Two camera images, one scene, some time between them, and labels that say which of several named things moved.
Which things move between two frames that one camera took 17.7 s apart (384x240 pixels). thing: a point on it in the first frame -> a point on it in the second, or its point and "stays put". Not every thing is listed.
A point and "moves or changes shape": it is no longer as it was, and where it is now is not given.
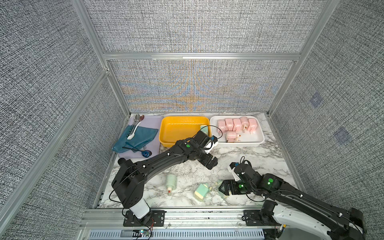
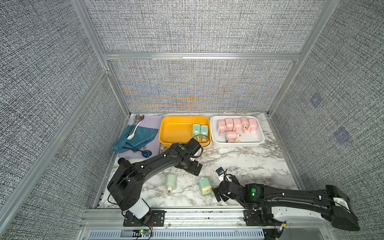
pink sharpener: (253, 125) stays put
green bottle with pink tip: (171, 183) stays put
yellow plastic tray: (174, 129) stays put
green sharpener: (202, 190) moves or changes shape
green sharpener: (204, 128) stays put
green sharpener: (219, 183) moves or changes shape
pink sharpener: (229, 123) stays put
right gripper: (231, 183) -> (217, 190)
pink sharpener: (237, 124) stays put
